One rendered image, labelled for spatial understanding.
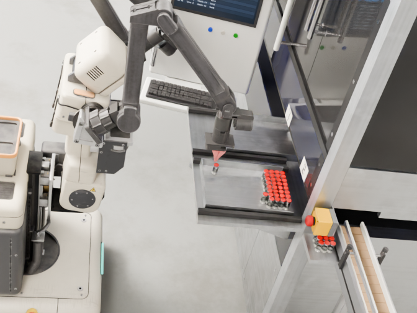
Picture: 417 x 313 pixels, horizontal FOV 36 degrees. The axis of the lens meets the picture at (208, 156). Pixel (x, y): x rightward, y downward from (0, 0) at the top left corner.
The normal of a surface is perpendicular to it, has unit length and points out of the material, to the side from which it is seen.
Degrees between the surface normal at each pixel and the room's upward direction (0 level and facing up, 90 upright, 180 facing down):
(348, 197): 90
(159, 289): 0
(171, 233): 0
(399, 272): 90
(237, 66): 90
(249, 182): 0
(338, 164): 90
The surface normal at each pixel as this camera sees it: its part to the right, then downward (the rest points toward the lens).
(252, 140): 0.20, -0.75
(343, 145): 0.08, 0.65
